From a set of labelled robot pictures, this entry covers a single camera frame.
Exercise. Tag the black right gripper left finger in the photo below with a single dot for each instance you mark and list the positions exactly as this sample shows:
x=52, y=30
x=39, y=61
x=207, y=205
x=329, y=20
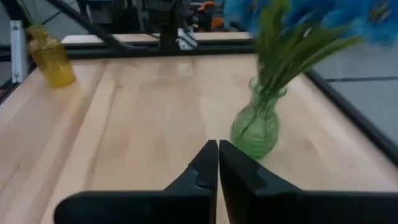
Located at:
x=186, y=205

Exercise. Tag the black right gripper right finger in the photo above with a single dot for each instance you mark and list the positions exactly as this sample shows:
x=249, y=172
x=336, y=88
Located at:
x=264, y=202

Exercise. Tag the green glass vase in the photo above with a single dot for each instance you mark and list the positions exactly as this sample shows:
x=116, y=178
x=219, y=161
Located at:
x=256, y=130

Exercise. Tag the blue artificial flower spray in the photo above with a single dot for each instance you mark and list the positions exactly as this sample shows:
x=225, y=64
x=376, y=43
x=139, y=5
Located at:
x=308, y=12
x=239, y=12
x=379, y=25

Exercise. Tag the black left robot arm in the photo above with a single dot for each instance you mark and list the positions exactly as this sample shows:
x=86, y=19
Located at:
x=168, y=31

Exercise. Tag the yellow glass vase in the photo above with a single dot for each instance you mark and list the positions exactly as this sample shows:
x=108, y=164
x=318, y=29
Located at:
x=54, y=65

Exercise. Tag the black aluminium table frame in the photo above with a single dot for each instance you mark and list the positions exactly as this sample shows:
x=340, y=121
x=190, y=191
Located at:
x=217, y=49

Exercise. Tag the left arm silver base plate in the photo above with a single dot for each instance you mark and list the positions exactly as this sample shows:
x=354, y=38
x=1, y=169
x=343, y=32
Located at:
x=186, y=40

